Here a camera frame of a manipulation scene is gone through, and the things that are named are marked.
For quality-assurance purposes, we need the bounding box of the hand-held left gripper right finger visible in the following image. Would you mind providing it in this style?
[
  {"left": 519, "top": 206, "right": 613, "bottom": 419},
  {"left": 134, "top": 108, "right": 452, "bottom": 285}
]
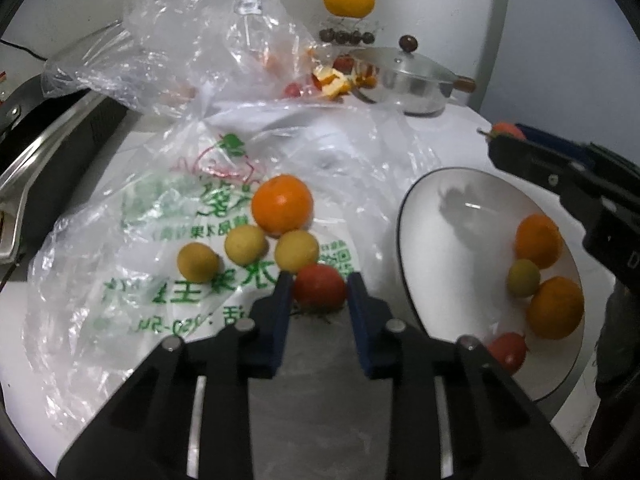
[{"left": 346, "top": 272, "right": 583, "bottom": 480}]

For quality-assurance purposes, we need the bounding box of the clear plastic bag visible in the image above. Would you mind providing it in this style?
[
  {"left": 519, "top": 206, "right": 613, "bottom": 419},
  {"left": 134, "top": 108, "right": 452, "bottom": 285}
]
[{"left": 40, "top": 0, "right": 351, "bottom": 121}]

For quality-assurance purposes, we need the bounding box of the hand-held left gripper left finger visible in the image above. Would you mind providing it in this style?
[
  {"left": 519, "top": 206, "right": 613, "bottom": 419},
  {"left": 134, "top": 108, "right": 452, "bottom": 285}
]
[{"left": 55, "top": 270, "right": 296, "bottom": 480}]

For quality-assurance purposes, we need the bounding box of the steel pot lid wooden knob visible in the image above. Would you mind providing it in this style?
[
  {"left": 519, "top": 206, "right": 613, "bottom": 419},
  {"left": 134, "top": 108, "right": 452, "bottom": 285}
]
[{"left": 350, "top": 35, "right": 456, "bottom": 83}]

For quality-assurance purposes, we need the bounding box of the steel induction cooker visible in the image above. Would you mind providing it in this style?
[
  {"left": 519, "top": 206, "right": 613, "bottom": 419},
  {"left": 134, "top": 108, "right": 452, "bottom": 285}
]
[{"left": 0, "top": 77, "right": 131, "bottom": 266}]

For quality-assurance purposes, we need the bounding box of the clear box of dark dates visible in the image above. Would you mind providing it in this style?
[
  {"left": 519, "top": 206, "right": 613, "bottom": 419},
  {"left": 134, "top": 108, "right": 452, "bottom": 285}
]
[{"left": 317, "top": 15, "right": 381, "bottom": 46}]

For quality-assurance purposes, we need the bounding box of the small yellow round fruit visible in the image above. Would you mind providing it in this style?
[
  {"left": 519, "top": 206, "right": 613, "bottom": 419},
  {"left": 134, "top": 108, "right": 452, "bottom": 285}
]
[
  {"left": 224, "top": 225, "right": 269, "bottom": 267},
  {"left": 177, "top": 242, "right": 221, "bottom": 283},
  {"left": 507, "top": 258, "right": 542, "bottom": 298},
  {"left": 274, "top": 229, "right": 321, "bottom": 272}
]

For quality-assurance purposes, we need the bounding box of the small tangerine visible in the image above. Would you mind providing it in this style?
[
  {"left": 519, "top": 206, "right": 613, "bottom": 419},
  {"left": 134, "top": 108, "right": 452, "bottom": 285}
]
[
  {"left": 251, "top": 174, "right": 315, "bottom": 238},
  {"left": 526, "top": 276, "right": 586, "bottom": 341},
  {"left": 515, "top": 213, "right": 563, "bottom": 270}
]

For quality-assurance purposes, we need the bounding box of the white plate with dark rim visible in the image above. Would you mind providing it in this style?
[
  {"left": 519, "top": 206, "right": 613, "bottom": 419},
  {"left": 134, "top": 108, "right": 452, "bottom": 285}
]
[{"left": 395, "top": 167, "right": 591, "bottom": 403}]

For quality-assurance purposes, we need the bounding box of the steel pot with wooden handle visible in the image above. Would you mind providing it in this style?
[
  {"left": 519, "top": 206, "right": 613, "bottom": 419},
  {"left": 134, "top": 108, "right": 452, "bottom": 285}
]
[{"left": 357, "top": 60, "right": 476, "bottom": 117}]

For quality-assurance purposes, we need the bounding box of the dark wok with wooden handle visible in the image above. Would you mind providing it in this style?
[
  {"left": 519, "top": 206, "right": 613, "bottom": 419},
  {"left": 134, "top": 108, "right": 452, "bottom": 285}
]
[{"left": 0, "top": 72, "right": 48, "bottom": 126}]

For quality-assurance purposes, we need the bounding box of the black cooker power cable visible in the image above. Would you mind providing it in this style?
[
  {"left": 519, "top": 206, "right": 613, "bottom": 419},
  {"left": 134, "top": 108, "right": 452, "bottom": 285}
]
[{"left": 0, "top": 37, "right": 48, "bottom": 63}]

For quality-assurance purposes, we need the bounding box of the green printed plastic bag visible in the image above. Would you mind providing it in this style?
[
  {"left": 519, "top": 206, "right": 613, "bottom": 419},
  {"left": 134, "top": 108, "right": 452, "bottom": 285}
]
[{"left": 22, "top": 100, "right": 441, "bottom": 426}]

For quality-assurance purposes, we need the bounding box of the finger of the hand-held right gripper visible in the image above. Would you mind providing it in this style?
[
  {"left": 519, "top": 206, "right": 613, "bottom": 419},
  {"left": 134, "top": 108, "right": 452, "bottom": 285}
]
[
  {"left": 487, "top": 136, "right": 608, "bottom": 211},
  {"left": 515, "top": 124, "right": 640, "bottom": 181}
]

